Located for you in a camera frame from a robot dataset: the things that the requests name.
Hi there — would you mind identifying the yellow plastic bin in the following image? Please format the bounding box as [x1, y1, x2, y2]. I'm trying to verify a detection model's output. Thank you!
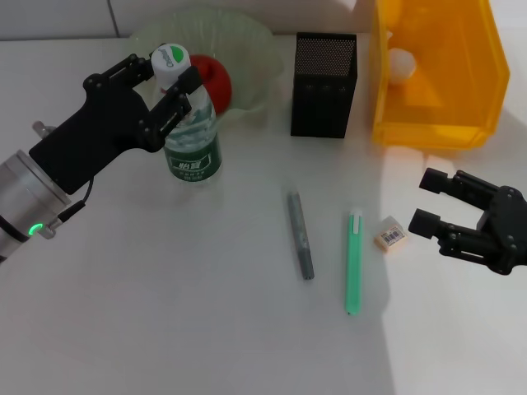
[368, 0, 511, 151]

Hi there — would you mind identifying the white paper ball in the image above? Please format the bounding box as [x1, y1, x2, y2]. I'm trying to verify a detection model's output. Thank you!
[386, 47, 417, 86]

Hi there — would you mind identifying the beige barcode eraser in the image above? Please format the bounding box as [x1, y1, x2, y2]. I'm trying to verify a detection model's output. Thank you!
[373, 216, 409, 256]

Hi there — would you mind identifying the red-orange round fruit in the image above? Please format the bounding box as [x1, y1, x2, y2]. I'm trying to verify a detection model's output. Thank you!
[189, 53, 234, 114]

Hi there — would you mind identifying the green glass fruit plate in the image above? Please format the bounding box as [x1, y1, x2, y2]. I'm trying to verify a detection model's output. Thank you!
[129, 10, 285, 124]

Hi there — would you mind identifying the clear green-label water bottle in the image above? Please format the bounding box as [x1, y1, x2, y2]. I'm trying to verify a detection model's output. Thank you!
[150, 42, 223, 186]

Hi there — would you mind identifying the black mesh pen holder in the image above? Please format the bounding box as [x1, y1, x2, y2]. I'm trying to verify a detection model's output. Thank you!
[290, 31, 358, 139]

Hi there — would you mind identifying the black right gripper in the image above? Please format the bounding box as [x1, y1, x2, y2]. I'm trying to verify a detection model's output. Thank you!
[408, 167, 527, 277]

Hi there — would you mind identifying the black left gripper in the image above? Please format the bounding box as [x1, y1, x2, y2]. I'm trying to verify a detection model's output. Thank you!
[28, 53, 201, 195]

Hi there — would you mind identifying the grey glitter marker pen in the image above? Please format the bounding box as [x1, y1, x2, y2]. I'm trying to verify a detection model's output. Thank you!
[286, 190, 315, 281]

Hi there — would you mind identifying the green plastic pen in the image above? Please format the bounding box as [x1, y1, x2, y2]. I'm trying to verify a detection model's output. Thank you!
[344, 210, 365, 317]

